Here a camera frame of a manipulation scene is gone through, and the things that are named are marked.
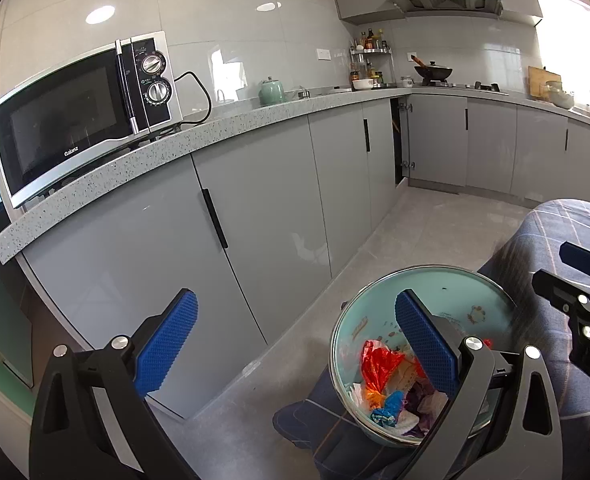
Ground blue plaid tablecloth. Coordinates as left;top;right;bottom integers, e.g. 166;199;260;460
273;200;590;479

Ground black wok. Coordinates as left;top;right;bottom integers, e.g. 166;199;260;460
411;55;452;84

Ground white wall socket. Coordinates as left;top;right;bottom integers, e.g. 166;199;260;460
317;49;332;61

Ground teal trash bin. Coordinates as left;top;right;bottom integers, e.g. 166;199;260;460
329;263;522;449

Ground white bowl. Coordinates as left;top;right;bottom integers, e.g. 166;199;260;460
351;78;375;91

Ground black power cable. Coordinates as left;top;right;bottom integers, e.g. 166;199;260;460
173;70;215;129

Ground silver black microwave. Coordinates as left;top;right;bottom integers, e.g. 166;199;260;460
0;32;182;208

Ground metal spice rack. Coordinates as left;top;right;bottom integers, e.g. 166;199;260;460
349;28;396;90

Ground blue snack wrapper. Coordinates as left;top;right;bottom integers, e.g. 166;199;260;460
370;390;405;427

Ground wooden cutting board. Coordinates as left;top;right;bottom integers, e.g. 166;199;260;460
527;66;562;101

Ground grey lower cabinets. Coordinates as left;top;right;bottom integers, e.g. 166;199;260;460
0;88;590;418

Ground gas stove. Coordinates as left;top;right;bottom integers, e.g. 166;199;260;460
459;81;504;96

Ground steel pot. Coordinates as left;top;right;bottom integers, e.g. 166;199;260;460
546;80;575;110

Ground green ceramic teapot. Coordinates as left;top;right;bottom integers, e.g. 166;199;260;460
258;76;286;106

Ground purple snack wrapper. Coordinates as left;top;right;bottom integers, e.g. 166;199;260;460
405;380;448;434

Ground orange red plastic bag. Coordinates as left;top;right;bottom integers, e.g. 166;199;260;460
360;339;406;410

